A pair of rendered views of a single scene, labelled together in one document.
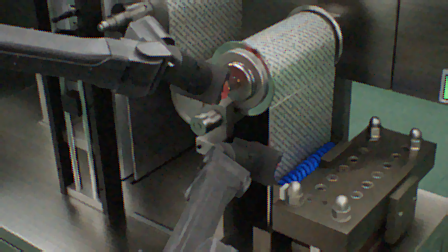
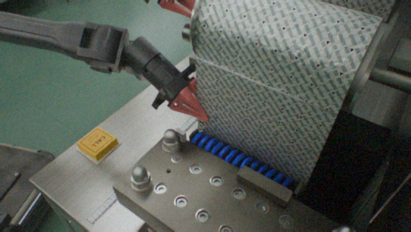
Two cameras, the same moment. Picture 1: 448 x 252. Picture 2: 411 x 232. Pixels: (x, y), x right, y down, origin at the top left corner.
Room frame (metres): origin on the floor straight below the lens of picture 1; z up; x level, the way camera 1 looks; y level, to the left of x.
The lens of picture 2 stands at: (1.12, -0.51, 1.49)
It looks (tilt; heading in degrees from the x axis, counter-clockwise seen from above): 45 degrees down; 86
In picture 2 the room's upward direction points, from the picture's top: straight up
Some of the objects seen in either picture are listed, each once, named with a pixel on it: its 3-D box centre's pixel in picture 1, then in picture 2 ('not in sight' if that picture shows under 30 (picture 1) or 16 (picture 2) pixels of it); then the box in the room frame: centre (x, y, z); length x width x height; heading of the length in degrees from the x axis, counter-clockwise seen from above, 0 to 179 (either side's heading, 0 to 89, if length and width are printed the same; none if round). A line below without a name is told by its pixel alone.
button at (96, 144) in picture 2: not in sight; (97, 143); (0.89, -0.01, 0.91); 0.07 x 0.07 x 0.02; 51
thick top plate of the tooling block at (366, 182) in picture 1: (359, 183); (231, 219); (1.18, -0.28, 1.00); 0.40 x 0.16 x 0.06; 141
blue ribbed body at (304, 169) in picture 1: (308, 167); (241, 161); (1.21, -0.17, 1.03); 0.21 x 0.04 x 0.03; 141
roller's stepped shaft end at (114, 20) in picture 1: (110, 23); not in sight; (1.26, 0.21, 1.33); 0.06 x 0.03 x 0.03; 141
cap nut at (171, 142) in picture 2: (294, 192); (170, 138); (1.08, -0.13, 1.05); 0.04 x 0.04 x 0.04
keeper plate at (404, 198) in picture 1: (402, 209); not in sight; (1.13, -0.36, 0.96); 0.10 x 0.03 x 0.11; 141
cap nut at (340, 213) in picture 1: (341, 206); (139, 175); (1.03, -0.21, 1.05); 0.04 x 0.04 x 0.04
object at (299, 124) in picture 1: (302, 127); (252, 124); (1.23, -0.16, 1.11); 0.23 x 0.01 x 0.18; 141
